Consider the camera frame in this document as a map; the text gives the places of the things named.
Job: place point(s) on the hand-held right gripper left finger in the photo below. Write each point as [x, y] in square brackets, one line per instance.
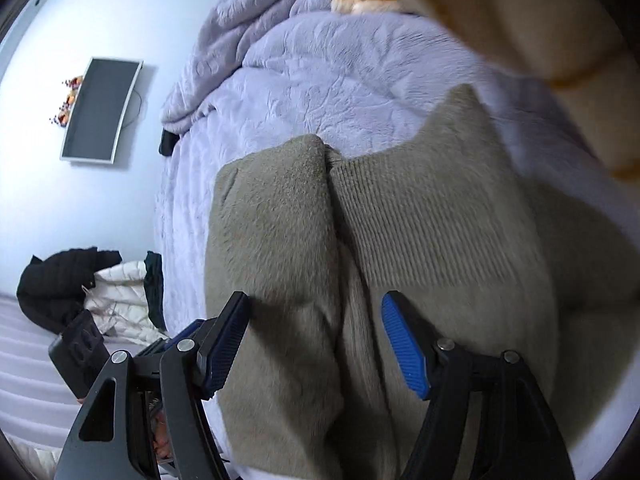
[225, 345]

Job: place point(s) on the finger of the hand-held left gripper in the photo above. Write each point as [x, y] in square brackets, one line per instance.
[182, 331]

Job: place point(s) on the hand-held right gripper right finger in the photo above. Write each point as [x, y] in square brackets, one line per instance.
[402, 345]

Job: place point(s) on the olive green knit sweater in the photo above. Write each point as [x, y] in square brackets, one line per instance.
[425, 220]

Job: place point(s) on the person's left hand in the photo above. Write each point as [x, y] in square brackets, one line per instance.
[161, 440]

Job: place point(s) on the dark green cloth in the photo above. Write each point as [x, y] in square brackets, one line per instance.
[154, 285]

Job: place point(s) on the grey striped mattress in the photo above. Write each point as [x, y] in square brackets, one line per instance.
[25, 375]

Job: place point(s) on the black puffer jacket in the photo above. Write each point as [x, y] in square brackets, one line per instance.
[55, 285]

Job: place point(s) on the white quilted jacket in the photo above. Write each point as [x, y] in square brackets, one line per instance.
[120, 295]

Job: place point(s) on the small black object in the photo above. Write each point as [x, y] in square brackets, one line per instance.
[169, 142]

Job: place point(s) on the lavender plush blanket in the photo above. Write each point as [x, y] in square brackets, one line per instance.
[310, 70]

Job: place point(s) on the blurred cream orange-striped cloth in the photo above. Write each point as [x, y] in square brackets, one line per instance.
[540, 25]

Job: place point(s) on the wall-mounted grey screen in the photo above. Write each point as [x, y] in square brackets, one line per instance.
[97, 110]

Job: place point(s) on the red orange wall decoration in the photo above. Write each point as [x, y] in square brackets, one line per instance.
[67, 102]

